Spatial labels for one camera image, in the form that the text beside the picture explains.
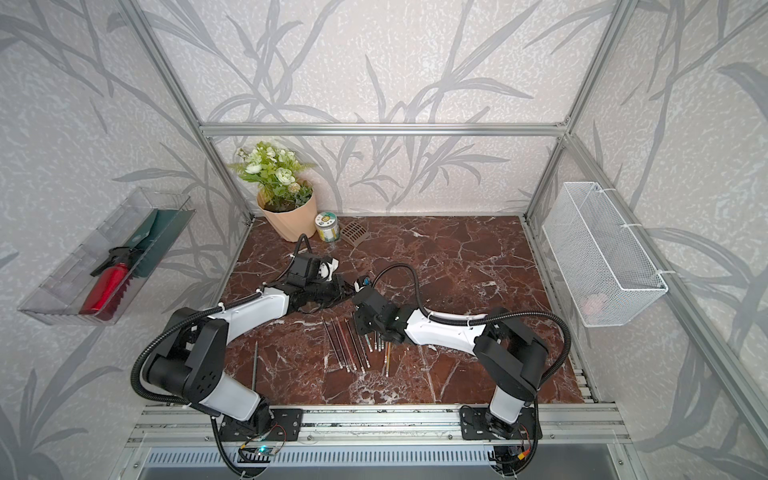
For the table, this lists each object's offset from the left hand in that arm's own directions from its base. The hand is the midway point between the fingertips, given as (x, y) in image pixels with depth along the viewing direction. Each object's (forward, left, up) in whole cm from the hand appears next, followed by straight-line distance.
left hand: (357, 289), depth 89 cm
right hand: (-8, 0, -1) cm, 8 cm away
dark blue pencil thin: (-14, +6, -9) cm, 18 cm away
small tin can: (+28, +14, -3) cm, 31 cm away
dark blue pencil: (-15, +4, -9) cm, 18 cm away
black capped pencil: (-14, 0, -9) cm, 17 cm away
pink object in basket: (-12, -60, +14) cm, 62 cm away
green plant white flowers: (+33, +27, +18) cm, 46 cm away
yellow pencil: (-18, -10, -10) cm, 23 cm away
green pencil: (-19, +28, -10) cm, 35 cm away
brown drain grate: (+29, +5, -7) cm, 30 cm away
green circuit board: (-39, +19, -9) cm, 44 cm away
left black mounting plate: (-34, +15, -9) cm, 38 cm away
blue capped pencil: (-15, -2, -9) cm, 18 cm away
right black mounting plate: (-33, -32, -7) cm, 47 cm away
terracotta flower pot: (+24, +23, +2) cm, 34 cm away
